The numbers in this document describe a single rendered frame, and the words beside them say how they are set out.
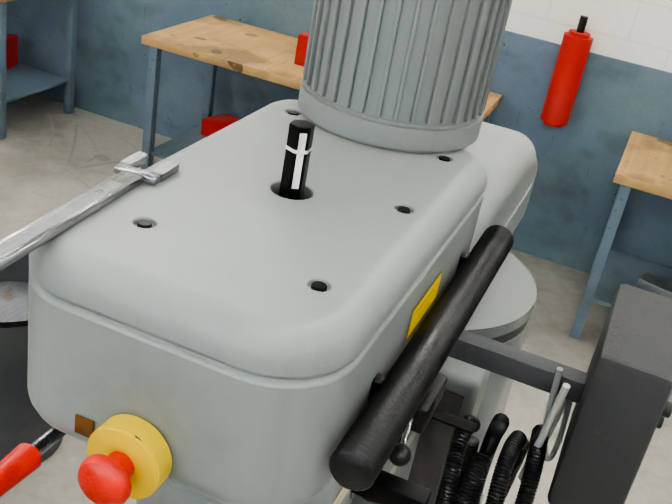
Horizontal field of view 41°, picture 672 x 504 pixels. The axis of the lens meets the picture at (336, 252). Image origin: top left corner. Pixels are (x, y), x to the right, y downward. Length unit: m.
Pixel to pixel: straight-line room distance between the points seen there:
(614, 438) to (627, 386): 0.07
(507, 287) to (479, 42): 0.60
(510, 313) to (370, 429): 0.73
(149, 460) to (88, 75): 5.68
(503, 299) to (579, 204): 3.81
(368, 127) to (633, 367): 0.37
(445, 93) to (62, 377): 0.46
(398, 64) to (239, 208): 0.24
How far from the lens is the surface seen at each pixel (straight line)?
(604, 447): 1.04
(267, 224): 0.71
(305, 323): 0.59
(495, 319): 1.33
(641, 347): 1.03
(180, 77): 5.86
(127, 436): 0.65
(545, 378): 1.11
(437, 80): 0.89
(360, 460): 0.63
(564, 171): 5.14
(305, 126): 0.75
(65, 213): 0.68
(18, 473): 0.74
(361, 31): 0.88
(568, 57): 4.85
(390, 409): 0.67
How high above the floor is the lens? 2.20
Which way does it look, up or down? 27 degrees down
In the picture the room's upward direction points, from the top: 11 degrees clockwise
